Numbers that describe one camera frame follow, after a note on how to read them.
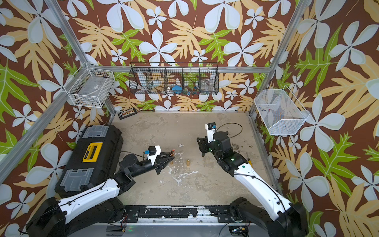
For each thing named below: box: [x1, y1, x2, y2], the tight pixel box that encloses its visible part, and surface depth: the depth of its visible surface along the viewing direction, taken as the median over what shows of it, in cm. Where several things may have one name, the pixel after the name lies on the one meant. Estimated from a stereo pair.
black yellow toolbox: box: [55, 124, 124, 197], surface depth 78 cm
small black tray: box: [117, 107, 138, 120], surface depth 121 cm
